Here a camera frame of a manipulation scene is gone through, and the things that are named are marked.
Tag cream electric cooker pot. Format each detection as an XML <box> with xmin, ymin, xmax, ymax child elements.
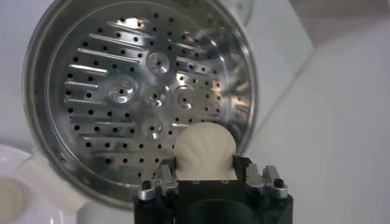
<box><xmin>76</xmin><ymin>199</ymin><xmax>137</xmax><ymax>224</ymax></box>

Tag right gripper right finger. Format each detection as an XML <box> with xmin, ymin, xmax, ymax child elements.
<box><xmin>233</xmin><ymin>155</ymin><xmax>289</xmax><ymax>200</ymax></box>

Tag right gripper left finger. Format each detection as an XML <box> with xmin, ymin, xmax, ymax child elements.
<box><xmin>137</xmin><ymin>156</ymin><xmax>180</xmax><ymax>201</ymax></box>

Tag perforated steel steamer basket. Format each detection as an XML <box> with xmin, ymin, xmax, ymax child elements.
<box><xmin>12</xmin><ymin>0</ymin><xmax>259</xmax><ymax>214</ymax></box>

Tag white steamed baozi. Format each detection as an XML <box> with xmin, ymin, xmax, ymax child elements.
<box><xmin>173</xmin><ymin>121</ymin><xmax>238</xmax><ymax>181</ymax></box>
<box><xmin>0</xmin><ymin>178</ymin><xmax>26</xmax><ymax>223</ymax></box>

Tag white round plate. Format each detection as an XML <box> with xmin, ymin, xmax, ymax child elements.
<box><xmin>0</xmin><ymin>143</ymin><xmax>40</xmax><ymax>224</ymax></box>

